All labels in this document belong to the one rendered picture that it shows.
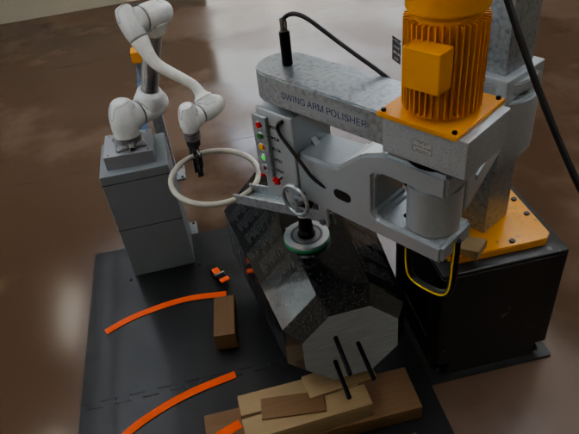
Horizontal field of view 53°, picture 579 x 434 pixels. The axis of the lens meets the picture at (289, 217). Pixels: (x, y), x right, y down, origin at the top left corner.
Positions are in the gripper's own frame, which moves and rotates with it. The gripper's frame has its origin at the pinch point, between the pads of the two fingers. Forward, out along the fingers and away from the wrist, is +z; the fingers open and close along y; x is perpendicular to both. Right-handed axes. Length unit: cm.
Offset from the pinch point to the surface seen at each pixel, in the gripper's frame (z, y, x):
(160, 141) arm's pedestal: 5.4, -47.6, -4.6
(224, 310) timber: 66, 46, -16
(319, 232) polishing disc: -7, 89, 22
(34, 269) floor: 89, -81, -103
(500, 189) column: -26, 129, 92
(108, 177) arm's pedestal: 6, -31, -44
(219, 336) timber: 66, 61, -27
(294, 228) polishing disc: -6, 79, 14
